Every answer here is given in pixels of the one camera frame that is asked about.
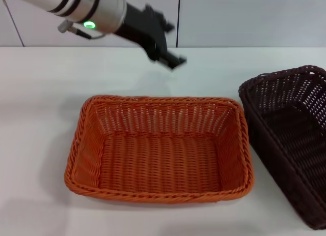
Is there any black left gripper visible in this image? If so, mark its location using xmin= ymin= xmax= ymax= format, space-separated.
xmin=114 ymin=3 xmax=188 ymax=70

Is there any black vertical wall strip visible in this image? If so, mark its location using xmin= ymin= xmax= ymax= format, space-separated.
xmin=175 ymin=0 xmax=182 ymax=48

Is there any dark brown woven plastic basket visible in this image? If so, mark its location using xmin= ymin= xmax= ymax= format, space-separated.
xmin=238 ymin=65 xmax=326 ymax=233

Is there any black left wrist cable with plug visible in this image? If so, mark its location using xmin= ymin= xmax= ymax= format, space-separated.
xmin=58 ymin=20 xmax=105 ymax=40

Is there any orange woven plastic basket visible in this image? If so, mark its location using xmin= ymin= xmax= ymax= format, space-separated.
xmin=64 ymin=94 xmax=256 ymax=204

